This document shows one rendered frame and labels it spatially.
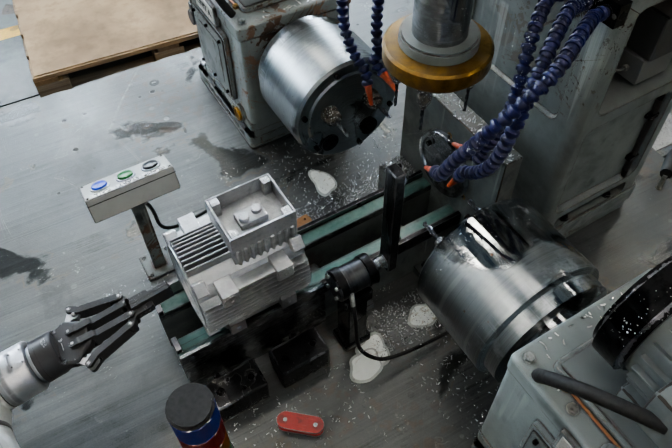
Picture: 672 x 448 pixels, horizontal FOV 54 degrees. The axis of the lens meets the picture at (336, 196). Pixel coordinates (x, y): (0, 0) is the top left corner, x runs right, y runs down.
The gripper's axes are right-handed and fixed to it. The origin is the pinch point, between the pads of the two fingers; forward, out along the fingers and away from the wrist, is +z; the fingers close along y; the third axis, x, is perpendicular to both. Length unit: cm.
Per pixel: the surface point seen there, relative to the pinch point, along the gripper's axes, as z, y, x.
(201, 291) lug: 7.9, -6.8, -4.7
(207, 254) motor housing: 11.6, -1.7, -5.6
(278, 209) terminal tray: 25.6, -0.7, -5.4
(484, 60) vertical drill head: 63, -7, -22
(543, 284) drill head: 51, -37, -7
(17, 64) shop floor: -21, 227, 101
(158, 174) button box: 11.1, 21.7, -3.1
